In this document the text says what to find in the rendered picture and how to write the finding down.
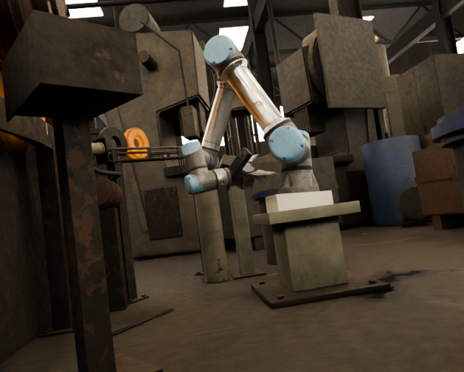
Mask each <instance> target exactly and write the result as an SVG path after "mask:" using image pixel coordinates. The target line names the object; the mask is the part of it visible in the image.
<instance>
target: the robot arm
mask: <svg viewBox="0 0 464 372"><path fill-rule="evenodd" d="M204 58H205V60H206V62H207V63H208V64H209V65H210V66H211V67H212V68H213V69H214V70H215V72H216V74H217V75H218V80H217V84H218V89H217V92H216V95H215V99H214V103H213V105H212V111H211V113H210V118H209V121H208V123H207V128H206V131H205V134H204V138H203V142H202V144H200V142H199V141H191V142H187V143H185V144H183V146H182V147H181V150H182V153H183V155H182V156H183V157H184V161H185V164H186V166H187V171H188V175H187V176H185V178H184V186H185V188H186V191H187V192H188V193H189V194H190V195H193V194H199V193H204V192H208V191H211V190H217V189H220V188H224V187H225V189H226V190H229V187H231V186H235V185H237V186H236V187H238V188H240V189H241V190H244V189H247V188H251V187H253V185H254V180H255V179H257V180H260V181H261V182H262V185H267V184H268V183H269V181H270V179H271V178H274V177H278V176H279V174H278V173H276V172H270V171H264V170H257V171H254V168H253V167H252V163H253V161H255V159H257V158H258V157H259V156H260V155H259V154H256V155H252V153H251V152H250V151H249V150H248V149H247V148H242V150H241V151H240V153H239V154H238V155H237V156H236V158H235V159H234V161H233V162H232V164H231V165H230V166H229V168H219V169H216V168H217V167H218V164H219V159H218V152H219V150H220V146H221V142H222V139H223V136H224V132H225V129H226V124H227V122H228V119H229V114H230V111H231V108H232V104H233V101H234V99H235V94H236V95H237V96H238V97H239V98H240V100H241V101H242V103H243V104H244V105H245V107H246V108H247V110H248V111H249V113H250V114H251V115H252V116H253V118H254V119H255V121H256V122H257V124H258V125H259V126H260V128H261V129H262V130H263V139H264V141H265V142H266V144H267V145H268V147H269V149H270V151H271V154H272V155H273V156H274V157H275V158H276V159H277V160H279V161H280V164H281V173H282V176H281V180H280V186H279V190H278V193H281V194H286V193H306V192H317V191H319V186H318V184H317V182H316V179H315V177H314V174H313V170H312V161H311V146H310V143H311V140H310V138H309V134H308V133H307V132H306V131H301V130H298V129H297V127H296V126H295V125H294V124H293V123H292V121H291V120H290V119H289V118H284V117H283V116H282V115H281V113H280V112H279V111H278V110H277V108H276V107H275V105H274V104H273V102H272V101H271V100H270V99H269V97H268V96H267V94H266V93H265V92H264V91H263V89H262V88H261V86H260V85H259V83H258V82H257V81H256V80H255V78H254V77H253V75H252V74H251V72H250V71H249V70H248V69H247V68H246V67H247V60H246V59H245V58H244V56H243V54H242V53H241V51H240V50H239V49H238V48H237V47H236V45H235V44H234V42H233V40H232V39H231V38H229V37H228V36H226V35H217V36H214V37H213V38H211V39H210V40H209V41H208V42H207V44H206V46H205V47H204Z"/></svg>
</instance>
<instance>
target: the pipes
mask: <svg viewBox="0 0 464 372"><path fill-rule="evenodd" d="M177 1H197V0H118V1H98V2H86V3H76V4H66V6H67V9H68V10H73V9H83V8H94V7H114V6H125V5H130V4H155V3H166V2H177ZM266 3H267V8H268V13H269V22H270V27H271V37H272V42H273V47H274V56H275V62H276V67H277V65H278V64H280V53H279V48H278V43H277V34H276V28H275V23H274V14H273V9H272V3H271V0H266Z"/></svg>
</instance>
